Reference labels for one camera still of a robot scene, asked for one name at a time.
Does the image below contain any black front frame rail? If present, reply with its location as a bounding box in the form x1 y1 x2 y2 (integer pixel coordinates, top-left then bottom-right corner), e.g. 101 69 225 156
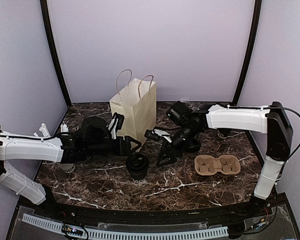
14 192 286 226

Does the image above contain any left black corner post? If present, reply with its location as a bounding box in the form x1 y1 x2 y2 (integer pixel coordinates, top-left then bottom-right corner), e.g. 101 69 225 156
40 0 72 108

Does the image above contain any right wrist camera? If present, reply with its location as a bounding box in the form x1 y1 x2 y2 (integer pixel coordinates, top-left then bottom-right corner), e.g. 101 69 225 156
144 129 172 143

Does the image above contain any grey slotted cable duct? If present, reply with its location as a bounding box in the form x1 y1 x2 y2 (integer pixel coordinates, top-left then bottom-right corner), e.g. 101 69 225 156
21 213 229 240

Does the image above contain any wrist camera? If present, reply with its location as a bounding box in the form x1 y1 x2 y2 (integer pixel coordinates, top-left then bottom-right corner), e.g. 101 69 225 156
107 112 125 140
144 129 172 143

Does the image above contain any right black corner post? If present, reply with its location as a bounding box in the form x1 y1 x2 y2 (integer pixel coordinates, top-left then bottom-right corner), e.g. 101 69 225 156
232 0 262 105

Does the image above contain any stack of black coffee lids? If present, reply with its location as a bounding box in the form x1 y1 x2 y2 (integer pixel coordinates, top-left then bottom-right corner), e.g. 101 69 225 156
184 138 202 153

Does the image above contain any white cup holding straws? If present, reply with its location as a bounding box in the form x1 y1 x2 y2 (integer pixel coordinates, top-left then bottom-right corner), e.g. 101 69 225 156
58 163 75 174

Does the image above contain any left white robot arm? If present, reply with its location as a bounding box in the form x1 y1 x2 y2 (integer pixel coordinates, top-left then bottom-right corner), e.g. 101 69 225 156
0 114 142 218

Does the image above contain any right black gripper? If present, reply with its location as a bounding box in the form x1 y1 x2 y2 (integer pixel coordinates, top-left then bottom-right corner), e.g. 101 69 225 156
156 124 201 167

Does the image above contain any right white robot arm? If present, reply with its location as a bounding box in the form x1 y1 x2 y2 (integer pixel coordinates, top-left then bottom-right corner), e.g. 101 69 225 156
156 101 295 217

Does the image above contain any stack of white paper cups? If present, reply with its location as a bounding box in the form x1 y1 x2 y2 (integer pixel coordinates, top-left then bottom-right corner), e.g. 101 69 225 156
217 128 232 139

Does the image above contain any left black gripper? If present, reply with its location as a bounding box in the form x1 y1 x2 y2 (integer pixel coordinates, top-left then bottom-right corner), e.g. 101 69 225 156
85 135 142 157

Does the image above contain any single black paper coffee cup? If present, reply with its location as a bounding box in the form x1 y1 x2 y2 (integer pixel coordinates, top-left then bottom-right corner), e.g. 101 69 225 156
129 171 147 183

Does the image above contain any brown pulp cup carrier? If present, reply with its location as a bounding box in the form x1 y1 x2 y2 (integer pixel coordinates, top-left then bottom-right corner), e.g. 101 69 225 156
194 155 241 176

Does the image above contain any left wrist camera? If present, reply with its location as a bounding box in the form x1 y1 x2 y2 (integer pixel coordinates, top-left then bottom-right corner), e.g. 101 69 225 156
107 112 125 140

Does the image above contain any black corner post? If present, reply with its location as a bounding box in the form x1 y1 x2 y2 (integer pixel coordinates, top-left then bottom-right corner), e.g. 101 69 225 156
232 0 262 105
40 0 72 108

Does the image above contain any cream paper bag with handles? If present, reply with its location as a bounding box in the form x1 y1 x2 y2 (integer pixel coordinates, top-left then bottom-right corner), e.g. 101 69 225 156
109 75 157 145

